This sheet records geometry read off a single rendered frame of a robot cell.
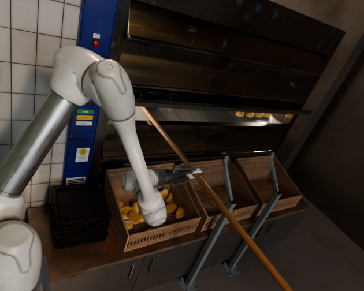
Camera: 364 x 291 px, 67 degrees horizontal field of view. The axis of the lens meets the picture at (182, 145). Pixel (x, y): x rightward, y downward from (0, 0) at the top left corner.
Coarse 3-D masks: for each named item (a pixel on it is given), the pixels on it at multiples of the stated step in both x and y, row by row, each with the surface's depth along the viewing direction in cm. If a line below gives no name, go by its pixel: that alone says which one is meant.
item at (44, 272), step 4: (44, 256) 106; (44, 260) 104; (44, 264) 103; (44, 268) 102; (44, 272) 101; (48, 272) 101; (44, 276) 100; (48, 276) 100; (44, 280) 98; (48, 280) 99; (44, 284) 97; (48, 284) 98; (44, 288) 96; (48, 288) 96
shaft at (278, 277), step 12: (144, 108) 195; (180, 156) 158; (204, 180) 144; (216, 204) 133; (228, 216) 127; (240, 228) 121; (252, 240) 118; (264, 264) 110; (276, 276) 106; (288, 288) 102
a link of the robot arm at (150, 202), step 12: (132, 120) 93; (120, 132) 97; (132, 132) 99; (132, 144) 102; (132, 156) 103; (132, 168) 106; (144, 168) 106; (144, 180) 107; (144, 192) 109; (156, 192) 116; (144, 204) 114; (156, 204) 114; (144, 216) 116; (156, 216) 114
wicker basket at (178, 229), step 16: (112, 176) 186; (112, 192) 176; (128, 192) 199; (176, 192) 212; (112, 208) 177; (176, 208) 210; (192, 208) 196; (112, 224) 179; (144, 224) 187; (176, 224) 178; (192, 224) 189; (128, 240) 161; (144, 240) 177; (160, 240) 180
